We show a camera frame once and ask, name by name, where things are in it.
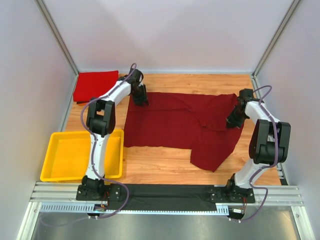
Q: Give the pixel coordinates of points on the right aluminium frame post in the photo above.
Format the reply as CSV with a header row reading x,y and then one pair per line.
x,y
276,36

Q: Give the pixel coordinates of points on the left aluminium frame post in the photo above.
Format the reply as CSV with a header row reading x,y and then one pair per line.
x,y
56,34

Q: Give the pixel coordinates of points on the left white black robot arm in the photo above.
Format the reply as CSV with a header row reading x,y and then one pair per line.
x,y
101,121

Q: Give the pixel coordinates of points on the aluminium frame post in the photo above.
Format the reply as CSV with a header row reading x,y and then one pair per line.
x,y
56,34
276,36

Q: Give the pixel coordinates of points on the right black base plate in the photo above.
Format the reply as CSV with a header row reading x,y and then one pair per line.
x,y
222,194

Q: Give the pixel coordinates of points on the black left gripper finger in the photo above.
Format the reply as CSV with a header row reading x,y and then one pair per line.
x,y
144,98
138,101

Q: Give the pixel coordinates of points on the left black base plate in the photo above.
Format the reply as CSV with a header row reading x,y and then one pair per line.
x,y
110,192

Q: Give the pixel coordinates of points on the bright red folded t-shirt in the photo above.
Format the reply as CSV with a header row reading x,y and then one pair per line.
x,y
94,84

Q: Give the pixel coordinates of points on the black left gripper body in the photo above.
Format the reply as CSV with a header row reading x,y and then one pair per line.
x,y
139,96

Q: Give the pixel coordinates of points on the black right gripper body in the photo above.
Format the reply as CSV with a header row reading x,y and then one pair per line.
x,y
235,117

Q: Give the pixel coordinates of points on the dark red t-shirt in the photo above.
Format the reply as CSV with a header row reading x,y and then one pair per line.
x,y
196,122

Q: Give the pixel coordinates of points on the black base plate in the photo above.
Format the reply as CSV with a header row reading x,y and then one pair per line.
x,y
222,194
110,192

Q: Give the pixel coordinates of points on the yellow plastic bin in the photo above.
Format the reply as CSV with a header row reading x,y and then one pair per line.
x,y
67,156

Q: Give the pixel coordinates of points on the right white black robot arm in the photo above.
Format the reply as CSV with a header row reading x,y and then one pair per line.
x,y
269,144

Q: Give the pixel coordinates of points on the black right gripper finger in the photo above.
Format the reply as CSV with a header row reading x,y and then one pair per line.
x,y
232,125
232,118

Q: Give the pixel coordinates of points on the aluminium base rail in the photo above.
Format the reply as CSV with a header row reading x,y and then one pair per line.
x,y
279,195

